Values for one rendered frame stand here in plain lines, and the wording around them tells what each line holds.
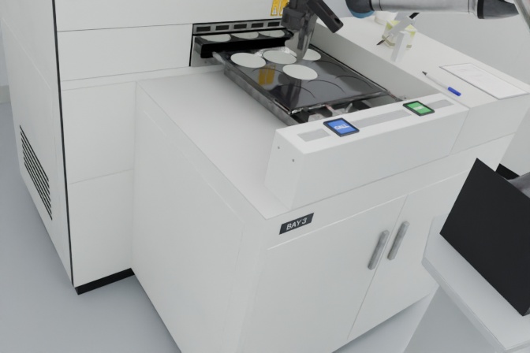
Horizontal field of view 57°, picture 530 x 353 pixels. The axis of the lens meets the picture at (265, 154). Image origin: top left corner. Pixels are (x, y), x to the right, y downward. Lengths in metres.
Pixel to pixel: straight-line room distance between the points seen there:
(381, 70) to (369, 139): 0.47
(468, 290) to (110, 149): 1.01
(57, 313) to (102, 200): 0.46
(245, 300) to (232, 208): 0.22
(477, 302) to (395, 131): 0.38
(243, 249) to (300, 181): 0.22
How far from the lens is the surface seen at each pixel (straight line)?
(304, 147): 0.93
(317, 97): 1.28
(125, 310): 1.83
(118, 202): 1.61
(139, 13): 1.33
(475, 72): 1.57
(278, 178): 0.99
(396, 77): 1.44
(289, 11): 1.40
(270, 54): 1.49
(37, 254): 2.04
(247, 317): 1.18
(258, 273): 1.07
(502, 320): 0.97
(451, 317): 1.12
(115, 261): 1.79
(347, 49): 1.56
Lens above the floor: 1.44
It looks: 33 degrees down
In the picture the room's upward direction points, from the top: 12 degrees clockwise
